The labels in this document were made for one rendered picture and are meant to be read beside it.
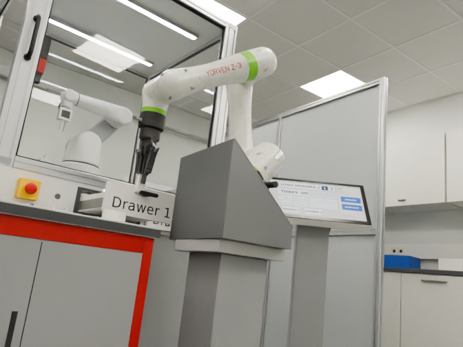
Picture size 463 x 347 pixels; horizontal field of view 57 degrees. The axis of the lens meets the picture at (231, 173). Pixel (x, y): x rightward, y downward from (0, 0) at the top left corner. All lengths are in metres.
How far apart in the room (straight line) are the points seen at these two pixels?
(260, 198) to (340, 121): 1.88
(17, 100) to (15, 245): 0.79
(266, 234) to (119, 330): 0.53
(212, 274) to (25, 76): 1.01
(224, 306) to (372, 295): 1.52
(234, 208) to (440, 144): 3.50
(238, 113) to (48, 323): 1.09
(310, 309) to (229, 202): 0.99
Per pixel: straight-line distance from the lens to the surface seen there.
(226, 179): 1.35
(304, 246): 2.19
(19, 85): 1.80
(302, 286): 2.18
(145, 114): 1.58
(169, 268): 1.97
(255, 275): 1.48
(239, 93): 1.83
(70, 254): 1.15
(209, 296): 1.42
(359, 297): 2.84
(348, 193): 2.30
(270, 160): 1.60
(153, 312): 1.95
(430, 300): 4.05
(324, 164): 3.19
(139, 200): 1.58
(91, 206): 1.66
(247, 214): 1.37
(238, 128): 1.79
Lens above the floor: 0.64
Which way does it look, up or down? 14 degrees up
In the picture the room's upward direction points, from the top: 6 degrees clockwise
